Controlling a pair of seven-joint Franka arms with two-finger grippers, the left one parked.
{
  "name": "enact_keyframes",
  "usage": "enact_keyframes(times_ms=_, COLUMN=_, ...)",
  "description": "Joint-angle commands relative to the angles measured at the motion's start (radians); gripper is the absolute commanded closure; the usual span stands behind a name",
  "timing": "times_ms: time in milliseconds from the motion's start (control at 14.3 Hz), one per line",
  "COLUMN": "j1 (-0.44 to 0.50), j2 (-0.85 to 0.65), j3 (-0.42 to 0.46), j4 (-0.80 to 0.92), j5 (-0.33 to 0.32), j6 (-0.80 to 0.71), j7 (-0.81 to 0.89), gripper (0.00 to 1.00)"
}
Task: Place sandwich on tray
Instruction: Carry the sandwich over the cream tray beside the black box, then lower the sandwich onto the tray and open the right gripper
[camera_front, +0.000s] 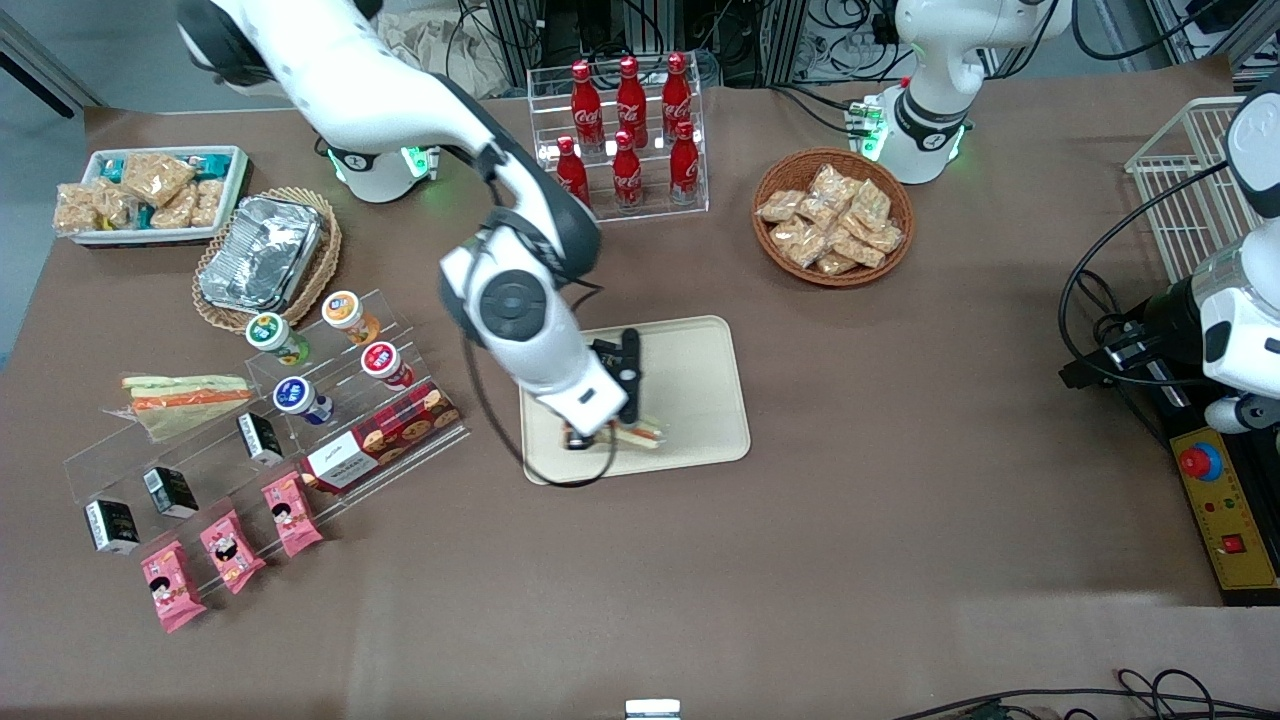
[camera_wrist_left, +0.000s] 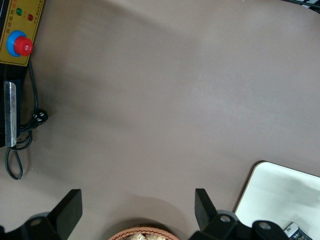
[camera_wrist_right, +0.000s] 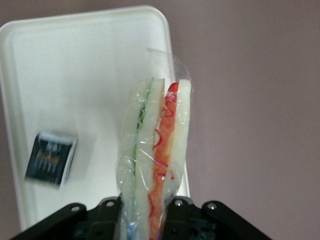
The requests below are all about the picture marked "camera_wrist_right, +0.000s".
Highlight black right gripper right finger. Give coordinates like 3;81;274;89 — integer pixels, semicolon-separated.
162;196;275;240

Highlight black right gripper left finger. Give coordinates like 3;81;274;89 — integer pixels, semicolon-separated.
9;196;125;240

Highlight plastic triangle sandwich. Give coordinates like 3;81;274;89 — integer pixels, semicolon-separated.
115;47;193;240

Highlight cream plastic serving tray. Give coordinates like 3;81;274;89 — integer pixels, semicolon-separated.
0;5;192;233

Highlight small black snack box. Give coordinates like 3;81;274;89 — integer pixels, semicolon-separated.
24;128;78;186

